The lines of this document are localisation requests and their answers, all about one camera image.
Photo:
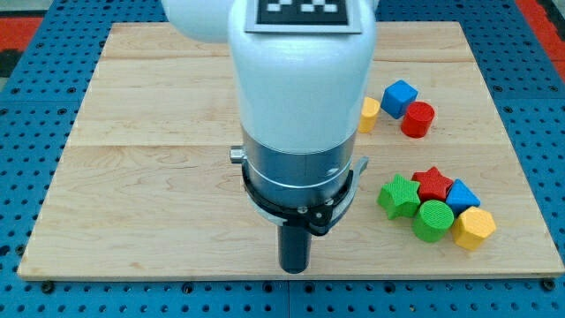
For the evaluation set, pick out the yellow block behind arm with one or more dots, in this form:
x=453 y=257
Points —
x=369 y=115

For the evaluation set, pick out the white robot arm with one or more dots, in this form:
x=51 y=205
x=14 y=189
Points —
x=301 y=70

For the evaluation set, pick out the yellow hexagon block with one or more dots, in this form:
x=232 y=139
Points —
x=472 y=228

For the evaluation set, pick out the black cylindrical pointer tool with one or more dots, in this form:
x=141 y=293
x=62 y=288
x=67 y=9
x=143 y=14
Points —
x=294 y=245

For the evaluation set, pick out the green star block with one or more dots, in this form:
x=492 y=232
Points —
x=399 y=197

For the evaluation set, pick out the blue cube block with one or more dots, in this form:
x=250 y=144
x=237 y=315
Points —
x=397 y=97

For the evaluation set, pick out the light wooden board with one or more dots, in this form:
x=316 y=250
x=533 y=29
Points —
x=145 y=190

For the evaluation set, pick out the red cylinder block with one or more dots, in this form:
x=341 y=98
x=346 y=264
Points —
x=417 y=119

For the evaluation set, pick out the black white fiducial marker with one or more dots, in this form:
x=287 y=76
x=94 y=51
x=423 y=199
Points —
x=303 y=17

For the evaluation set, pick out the red star block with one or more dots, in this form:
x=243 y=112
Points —
x=433 y=184

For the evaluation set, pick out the green cylinder block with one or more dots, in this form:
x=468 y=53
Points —
x=433 y=220

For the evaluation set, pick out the blue triangle block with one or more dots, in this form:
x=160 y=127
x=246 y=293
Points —
x=460 y=197

